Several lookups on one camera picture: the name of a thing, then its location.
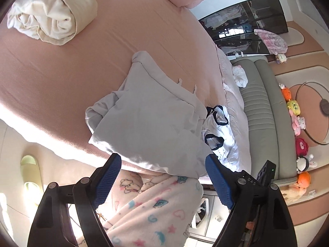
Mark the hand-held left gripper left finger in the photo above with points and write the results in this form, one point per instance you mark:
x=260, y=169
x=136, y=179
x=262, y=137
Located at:
x=108, y=182

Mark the small cream plush toy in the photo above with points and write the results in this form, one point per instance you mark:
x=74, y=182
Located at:
x=282, y=58

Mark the grey-green padded headboard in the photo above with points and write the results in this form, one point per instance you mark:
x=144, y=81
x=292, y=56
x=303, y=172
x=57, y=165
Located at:
x=262, y=113

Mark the round orange plush toy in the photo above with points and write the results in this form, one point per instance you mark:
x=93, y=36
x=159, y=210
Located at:
x=303, y=178

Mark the cream folded cloth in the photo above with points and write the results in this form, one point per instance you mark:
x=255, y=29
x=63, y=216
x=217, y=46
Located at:
x=51, y=12

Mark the light grey navy-trimmed shirt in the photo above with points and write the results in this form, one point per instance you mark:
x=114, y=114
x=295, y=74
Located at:
x=149, y=123

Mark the pink and white plush toy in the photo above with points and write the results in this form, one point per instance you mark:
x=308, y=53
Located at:
x=298, y=123

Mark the black and white plush toy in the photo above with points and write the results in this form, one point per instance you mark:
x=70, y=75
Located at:
x=304, y=163

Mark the yellow plush toy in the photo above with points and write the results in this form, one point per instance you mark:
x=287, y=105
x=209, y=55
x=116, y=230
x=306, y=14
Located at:
x=294, y=106

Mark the orange carrot plush toy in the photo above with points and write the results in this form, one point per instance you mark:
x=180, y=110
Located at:
x=286, y=95

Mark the small white bunny plush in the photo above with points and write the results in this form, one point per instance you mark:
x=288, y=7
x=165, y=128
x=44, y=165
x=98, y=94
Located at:
x=282, y=86

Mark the pink printed cloth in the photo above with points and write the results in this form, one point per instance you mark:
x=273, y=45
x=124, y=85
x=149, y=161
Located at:
x=272, y=41

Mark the white navy-trimmed shirt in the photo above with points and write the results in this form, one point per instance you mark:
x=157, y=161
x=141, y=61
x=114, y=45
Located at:
x=226, y=144

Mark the dark glass wardrobe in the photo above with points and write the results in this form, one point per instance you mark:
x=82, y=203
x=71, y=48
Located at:
x=231, y=18

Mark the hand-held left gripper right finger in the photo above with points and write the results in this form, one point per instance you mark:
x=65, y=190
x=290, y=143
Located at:
x=221, y=182

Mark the small white crumpled cloth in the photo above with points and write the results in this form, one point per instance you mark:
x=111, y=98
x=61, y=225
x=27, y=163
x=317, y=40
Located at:
x=240, y=77

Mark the pale green slipper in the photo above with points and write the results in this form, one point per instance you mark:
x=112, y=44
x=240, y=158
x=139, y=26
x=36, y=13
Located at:
x=29, y=167

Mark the red plush toy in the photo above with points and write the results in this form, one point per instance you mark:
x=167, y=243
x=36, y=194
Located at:
x=302, y=146

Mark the pink round bed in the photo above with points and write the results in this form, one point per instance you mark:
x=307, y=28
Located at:
x=77, y=69

